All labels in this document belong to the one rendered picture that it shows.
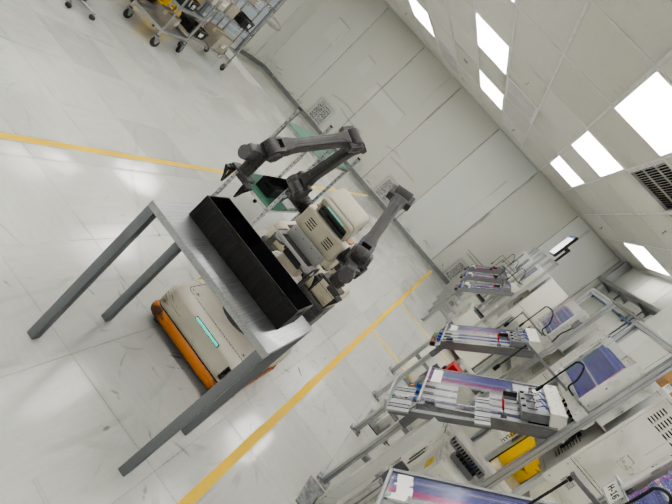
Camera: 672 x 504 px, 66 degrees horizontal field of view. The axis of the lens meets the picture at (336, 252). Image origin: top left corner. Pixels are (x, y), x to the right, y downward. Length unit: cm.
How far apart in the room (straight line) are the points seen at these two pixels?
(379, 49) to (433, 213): 381
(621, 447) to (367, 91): 1018
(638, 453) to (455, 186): 910
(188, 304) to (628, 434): 225
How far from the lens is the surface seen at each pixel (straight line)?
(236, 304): 188
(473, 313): 757
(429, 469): 308
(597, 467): 306
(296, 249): 246
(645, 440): 304
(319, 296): 279
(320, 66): 1262
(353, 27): 1265
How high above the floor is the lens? 165
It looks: 15 degrees down
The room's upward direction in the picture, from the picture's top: 49 degrees clockwise
